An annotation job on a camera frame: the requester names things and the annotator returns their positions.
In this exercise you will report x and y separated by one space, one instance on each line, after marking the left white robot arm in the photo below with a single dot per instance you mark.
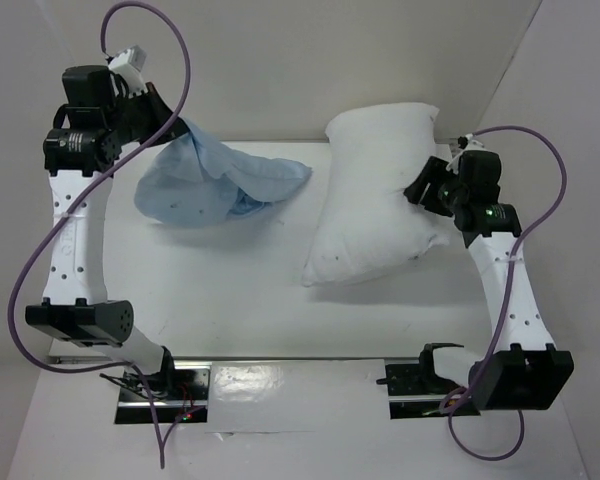
107 108

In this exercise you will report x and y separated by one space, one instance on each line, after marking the light blue pillowcase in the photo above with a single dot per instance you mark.
196 181

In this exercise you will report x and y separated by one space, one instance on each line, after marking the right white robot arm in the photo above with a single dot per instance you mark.
522 368

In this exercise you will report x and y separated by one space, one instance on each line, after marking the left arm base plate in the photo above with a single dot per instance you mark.
187 395

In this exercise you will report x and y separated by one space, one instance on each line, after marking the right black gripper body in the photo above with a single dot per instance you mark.
431 183

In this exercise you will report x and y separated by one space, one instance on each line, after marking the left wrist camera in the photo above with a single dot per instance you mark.
130 59

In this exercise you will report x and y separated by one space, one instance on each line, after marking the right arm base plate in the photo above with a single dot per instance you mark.
411 394

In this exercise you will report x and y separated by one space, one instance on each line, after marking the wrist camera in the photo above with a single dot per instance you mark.
469 142
130 59

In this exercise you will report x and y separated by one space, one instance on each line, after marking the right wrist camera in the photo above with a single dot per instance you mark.
469 142

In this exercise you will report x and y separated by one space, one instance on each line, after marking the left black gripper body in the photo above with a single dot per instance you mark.
138 116

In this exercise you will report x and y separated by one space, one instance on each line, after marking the white pillow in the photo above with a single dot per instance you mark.
367 228

